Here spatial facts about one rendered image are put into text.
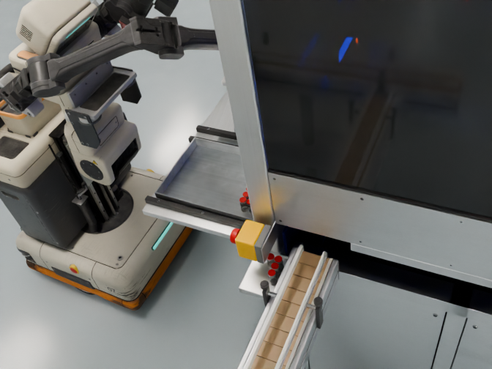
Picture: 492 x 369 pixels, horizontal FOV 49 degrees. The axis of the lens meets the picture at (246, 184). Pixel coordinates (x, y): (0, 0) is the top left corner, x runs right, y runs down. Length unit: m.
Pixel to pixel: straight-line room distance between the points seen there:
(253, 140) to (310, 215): 0.24
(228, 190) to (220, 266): 0.96
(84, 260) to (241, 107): 1.47
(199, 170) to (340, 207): 0.64
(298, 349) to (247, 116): 0.54
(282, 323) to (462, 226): 0.47
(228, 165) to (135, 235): 0.82
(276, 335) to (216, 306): 1.18
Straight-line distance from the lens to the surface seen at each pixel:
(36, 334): 2.69
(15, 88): 1.76
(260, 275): 1.46
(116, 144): 2.07
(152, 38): 1.48
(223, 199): 1.64
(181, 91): 3.60
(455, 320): 1.49
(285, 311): 1.34
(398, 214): 1.20
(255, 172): 1.26
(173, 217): 1.64
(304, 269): 1.39
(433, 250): 1.27
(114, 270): 2.36
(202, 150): 1.81
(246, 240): 1.34
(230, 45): 1.04
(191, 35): 1.56
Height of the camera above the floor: 2.09
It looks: 47 degrees down
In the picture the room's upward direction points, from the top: 11 degrees counter-clockwise
